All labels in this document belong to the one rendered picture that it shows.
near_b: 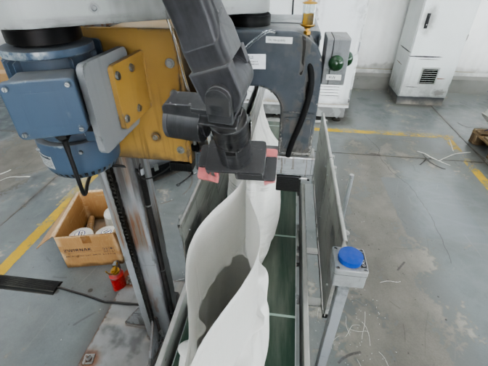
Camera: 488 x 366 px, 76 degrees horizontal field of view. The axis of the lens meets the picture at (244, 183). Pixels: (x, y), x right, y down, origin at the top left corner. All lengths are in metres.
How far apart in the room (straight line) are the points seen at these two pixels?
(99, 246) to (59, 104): 1.46
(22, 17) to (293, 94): 0.48
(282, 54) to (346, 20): 2.79
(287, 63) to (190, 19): 0.33
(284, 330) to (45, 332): 1.17
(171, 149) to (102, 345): 1.14
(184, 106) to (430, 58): 4.13
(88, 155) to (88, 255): 1.39
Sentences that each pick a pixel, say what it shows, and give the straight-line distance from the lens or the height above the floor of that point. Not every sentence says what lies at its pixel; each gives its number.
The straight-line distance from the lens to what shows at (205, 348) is 0.50.
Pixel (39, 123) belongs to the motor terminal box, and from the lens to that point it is 0.59.
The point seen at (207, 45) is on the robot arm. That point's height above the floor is 1.37.
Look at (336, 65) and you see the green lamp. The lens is 0.68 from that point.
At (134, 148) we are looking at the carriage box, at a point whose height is 1.06.
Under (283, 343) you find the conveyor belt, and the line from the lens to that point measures 1.22.
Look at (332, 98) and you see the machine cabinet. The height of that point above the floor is 0.28.
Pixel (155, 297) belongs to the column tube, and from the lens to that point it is 1.40.
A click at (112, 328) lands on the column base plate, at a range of 1.77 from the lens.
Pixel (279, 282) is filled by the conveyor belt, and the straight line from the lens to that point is 1.35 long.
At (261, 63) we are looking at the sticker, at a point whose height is 1.28.
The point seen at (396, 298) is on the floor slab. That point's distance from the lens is 1.94.
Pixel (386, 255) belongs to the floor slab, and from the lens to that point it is 2.13.
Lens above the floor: 1.44
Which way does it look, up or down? 35 degrees down
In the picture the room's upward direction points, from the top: straight up
